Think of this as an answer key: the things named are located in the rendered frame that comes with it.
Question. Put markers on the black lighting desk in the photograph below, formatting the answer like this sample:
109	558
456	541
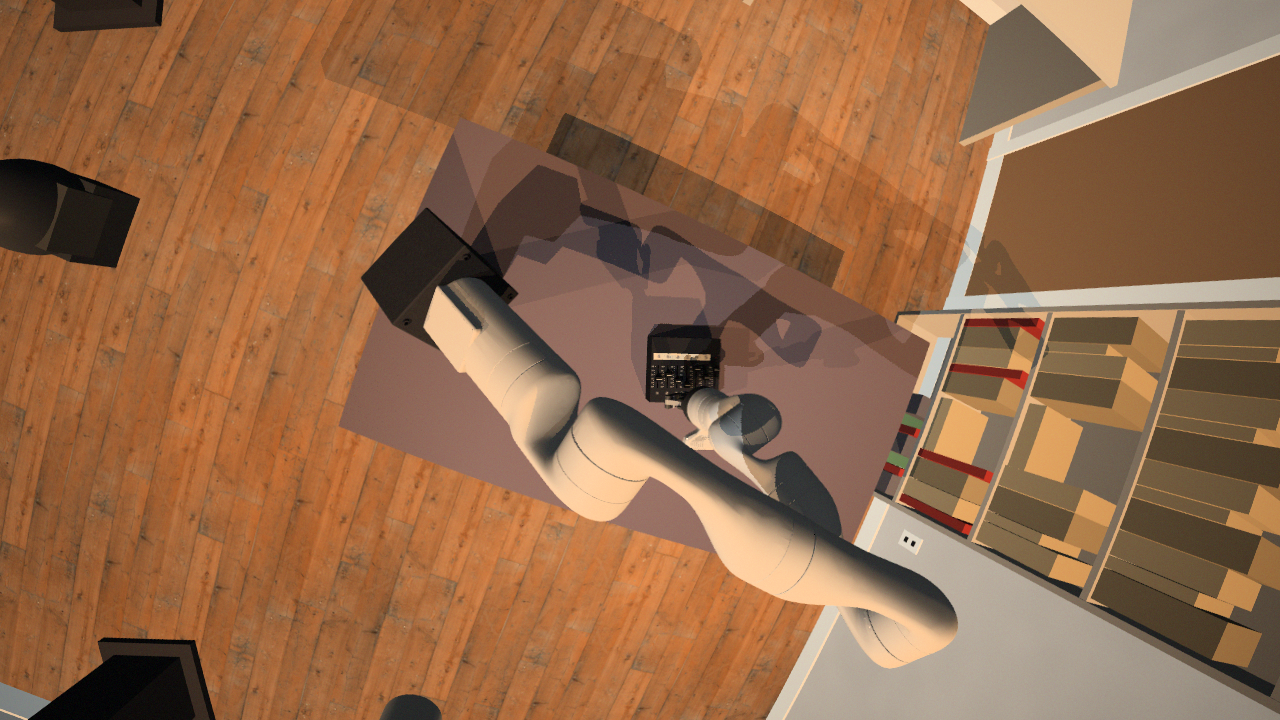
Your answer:
679	362

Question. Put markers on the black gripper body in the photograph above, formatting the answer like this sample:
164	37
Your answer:
685	399

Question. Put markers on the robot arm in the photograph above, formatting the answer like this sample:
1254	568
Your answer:
612	449

